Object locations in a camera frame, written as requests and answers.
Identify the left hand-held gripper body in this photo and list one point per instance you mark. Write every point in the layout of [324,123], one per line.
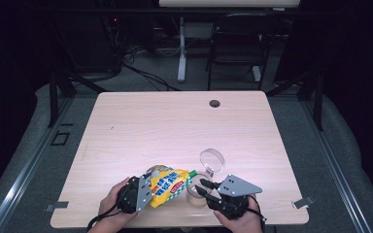
[131,195]

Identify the grey metal bracket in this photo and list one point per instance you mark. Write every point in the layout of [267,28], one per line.
[56,206]
[302,203]

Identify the black metal stand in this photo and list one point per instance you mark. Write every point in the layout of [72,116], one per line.
[54,100]
[318,100]

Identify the person's left hand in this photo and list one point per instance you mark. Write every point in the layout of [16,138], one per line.
[111,202]

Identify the black folding chair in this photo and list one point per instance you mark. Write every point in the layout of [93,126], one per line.
[239,48]

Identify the white desk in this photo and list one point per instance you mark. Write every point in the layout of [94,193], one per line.
[182,48]

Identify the person's right hand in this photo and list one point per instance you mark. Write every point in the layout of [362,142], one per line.
[244,221]

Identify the aluminium floor rail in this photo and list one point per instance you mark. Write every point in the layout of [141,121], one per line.
[29,165]
[333,165]

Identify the black computer tower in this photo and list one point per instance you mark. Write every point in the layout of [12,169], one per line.
[87,42]

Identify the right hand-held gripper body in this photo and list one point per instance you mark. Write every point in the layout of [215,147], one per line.
[234,194]

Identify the yellow pouch with green cap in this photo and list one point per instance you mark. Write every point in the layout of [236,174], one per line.
[170,187]

